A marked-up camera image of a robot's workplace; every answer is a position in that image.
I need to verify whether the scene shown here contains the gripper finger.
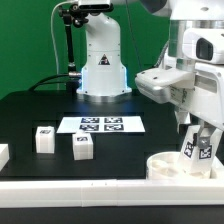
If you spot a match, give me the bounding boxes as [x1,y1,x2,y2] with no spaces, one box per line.
[197,120,214,149]
[175,110,191,135]

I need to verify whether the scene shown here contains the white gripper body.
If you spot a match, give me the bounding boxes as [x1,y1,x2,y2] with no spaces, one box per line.
[135,56,224,130]

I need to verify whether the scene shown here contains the paper sheet with tags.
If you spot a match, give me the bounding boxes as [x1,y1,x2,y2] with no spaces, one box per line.
[57,116,145,134]

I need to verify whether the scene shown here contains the white front fence wall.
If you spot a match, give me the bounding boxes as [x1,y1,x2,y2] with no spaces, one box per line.
[0,179,224,208]

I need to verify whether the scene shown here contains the white fence wall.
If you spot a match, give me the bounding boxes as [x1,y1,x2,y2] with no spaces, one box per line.
[0,179,224,208]
[0,144,9,171]

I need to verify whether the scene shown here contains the black cables on table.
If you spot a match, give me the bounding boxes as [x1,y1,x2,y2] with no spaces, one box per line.
[28,73,82,92]

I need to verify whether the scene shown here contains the white camera on mount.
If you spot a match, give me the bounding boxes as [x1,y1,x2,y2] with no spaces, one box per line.
[78,0,113,12]

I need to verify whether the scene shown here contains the white cable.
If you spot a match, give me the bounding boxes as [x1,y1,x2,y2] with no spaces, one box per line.
[50,0,76,75]

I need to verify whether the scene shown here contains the white left fence wall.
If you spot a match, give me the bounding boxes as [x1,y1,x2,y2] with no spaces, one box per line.
[0,144,9,171]

